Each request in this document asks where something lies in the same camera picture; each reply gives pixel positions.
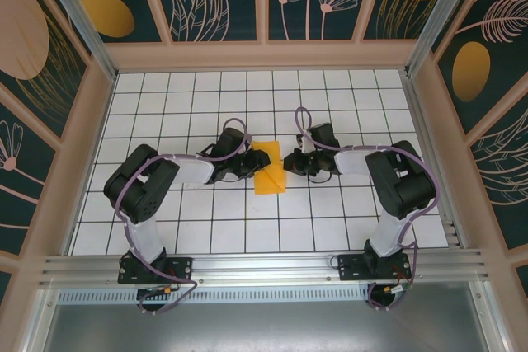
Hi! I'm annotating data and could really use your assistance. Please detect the slotted grey cable duct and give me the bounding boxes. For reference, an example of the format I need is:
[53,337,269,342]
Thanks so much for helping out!
[57,288,375,304]

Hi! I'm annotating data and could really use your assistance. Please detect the wall panel single pink flower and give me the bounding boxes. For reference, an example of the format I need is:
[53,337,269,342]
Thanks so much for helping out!
[0,100,59,256]

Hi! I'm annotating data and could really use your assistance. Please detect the wall panel pink leaf lines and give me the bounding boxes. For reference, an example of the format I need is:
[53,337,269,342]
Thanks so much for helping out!
[468,94,528,251]

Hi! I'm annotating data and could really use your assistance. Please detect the wall panel beige circle feather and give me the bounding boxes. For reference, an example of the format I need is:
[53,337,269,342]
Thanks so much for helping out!
[0,0,91,143]

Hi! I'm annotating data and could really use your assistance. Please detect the yellow-orange cloth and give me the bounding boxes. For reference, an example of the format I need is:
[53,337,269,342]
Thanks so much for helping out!
[252,140,288,196]

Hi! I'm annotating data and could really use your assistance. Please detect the aluminium side rail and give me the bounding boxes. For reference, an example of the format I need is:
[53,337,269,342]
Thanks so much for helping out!
[402,71,462,251]

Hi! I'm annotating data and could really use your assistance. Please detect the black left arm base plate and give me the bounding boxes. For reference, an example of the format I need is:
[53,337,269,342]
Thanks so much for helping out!
[117,256,195,285]

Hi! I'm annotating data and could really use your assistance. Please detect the wall panel orange oval feathers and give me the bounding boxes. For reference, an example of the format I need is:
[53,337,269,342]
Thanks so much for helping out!
[431,0,528,135]

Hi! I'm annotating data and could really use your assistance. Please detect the brushed metal sheet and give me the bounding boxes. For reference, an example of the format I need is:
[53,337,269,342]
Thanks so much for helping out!
[24,302,508,352]

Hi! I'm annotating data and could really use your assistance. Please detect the aluminium corner post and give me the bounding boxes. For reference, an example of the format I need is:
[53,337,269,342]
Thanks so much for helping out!
[404,0,493,77]
[32,0,120,83]

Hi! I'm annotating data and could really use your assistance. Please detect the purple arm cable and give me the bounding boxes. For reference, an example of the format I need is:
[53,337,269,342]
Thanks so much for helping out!
[295,106,439,312]
[114,116,253,317]

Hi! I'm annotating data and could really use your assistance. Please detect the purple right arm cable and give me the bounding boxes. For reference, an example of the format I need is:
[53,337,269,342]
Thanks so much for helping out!
[295,106,439,312]

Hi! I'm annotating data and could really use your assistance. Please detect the long aluminium rail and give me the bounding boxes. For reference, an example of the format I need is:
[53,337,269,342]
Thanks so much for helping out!
[39,247,492,288]

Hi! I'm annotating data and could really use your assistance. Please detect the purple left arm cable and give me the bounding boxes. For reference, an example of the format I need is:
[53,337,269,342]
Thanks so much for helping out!
[114,116,253,317]

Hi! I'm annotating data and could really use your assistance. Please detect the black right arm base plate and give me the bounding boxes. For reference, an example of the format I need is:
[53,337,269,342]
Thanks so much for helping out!
[337,252,413,282]

